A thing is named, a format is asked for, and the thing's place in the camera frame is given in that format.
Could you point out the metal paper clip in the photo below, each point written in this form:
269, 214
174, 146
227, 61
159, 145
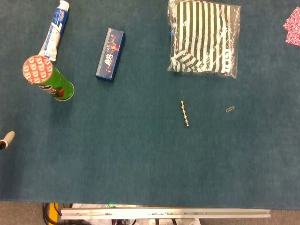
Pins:
230, 109

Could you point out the teal felt table mat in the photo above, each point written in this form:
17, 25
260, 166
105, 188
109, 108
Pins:
150, 140

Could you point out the dark blue rectangular box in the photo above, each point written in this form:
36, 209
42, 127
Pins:
110, 54

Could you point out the striped cloth in plastic bag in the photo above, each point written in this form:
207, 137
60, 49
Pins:
204, 37

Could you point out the green Pringles can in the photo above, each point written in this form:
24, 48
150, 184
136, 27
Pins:
47, 78

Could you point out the white blue toothpaste tube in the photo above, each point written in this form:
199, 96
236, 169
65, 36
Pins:
55, 30

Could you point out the pink patterned cloth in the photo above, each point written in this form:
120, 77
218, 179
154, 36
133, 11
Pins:
293, 28

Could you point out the aluminium frame rail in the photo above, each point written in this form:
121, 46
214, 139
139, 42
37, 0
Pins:
164, 213

